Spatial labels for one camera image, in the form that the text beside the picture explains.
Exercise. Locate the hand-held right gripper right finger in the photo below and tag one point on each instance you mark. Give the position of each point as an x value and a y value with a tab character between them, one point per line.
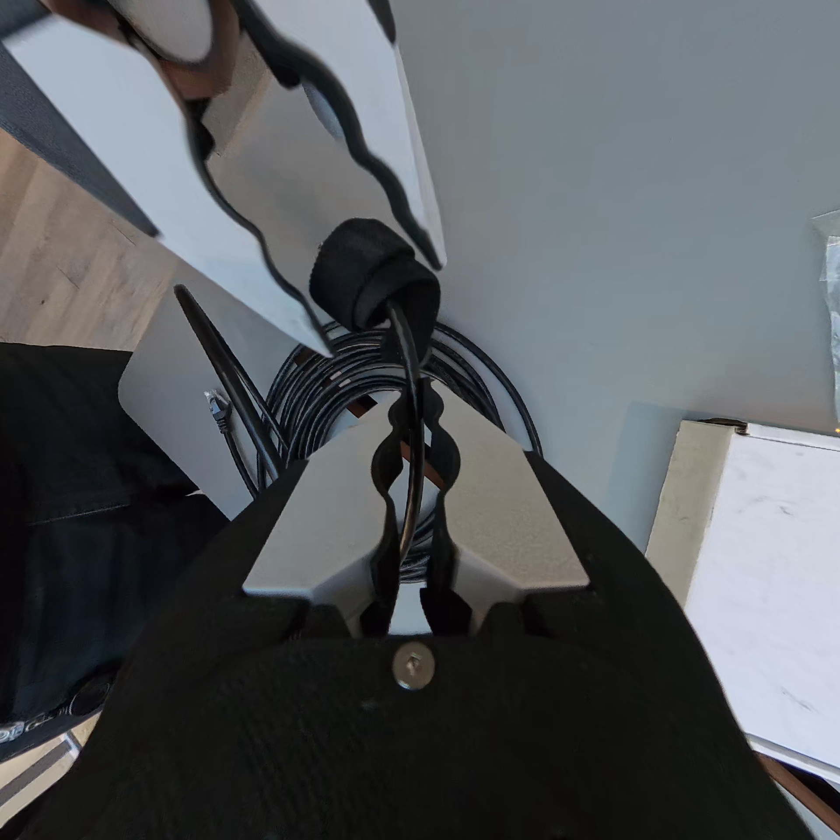
518	525

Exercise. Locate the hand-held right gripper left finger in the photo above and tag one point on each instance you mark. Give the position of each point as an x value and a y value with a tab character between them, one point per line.
308	538

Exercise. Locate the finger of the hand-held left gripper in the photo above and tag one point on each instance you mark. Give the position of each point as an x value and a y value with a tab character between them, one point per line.
131	164
367	85

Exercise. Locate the grey desk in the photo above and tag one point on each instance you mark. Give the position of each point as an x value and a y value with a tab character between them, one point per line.
590	197

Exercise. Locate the person's dark clothing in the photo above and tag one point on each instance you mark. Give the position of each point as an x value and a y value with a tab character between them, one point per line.
79	525

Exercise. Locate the white cardboard box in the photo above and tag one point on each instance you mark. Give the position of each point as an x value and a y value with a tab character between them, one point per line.
774	558

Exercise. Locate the small clear bag red parts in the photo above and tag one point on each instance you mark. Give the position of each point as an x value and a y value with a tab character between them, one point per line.
832	295

